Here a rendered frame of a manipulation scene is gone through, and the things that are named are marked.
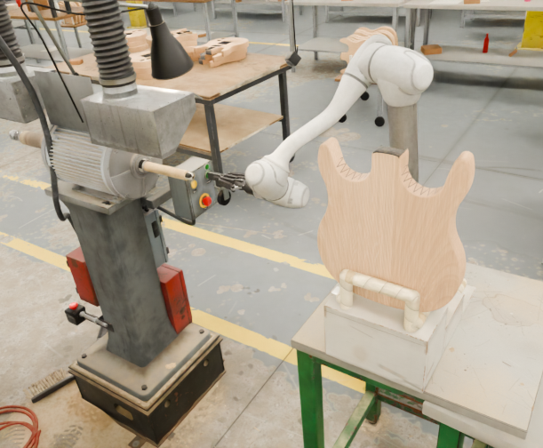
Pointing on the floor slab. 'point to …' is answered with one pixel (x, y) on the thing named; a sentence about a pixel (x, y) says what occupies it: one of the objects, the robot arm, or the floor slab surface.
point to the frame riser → (186, 401)
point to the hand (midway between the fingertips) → (215, 176)
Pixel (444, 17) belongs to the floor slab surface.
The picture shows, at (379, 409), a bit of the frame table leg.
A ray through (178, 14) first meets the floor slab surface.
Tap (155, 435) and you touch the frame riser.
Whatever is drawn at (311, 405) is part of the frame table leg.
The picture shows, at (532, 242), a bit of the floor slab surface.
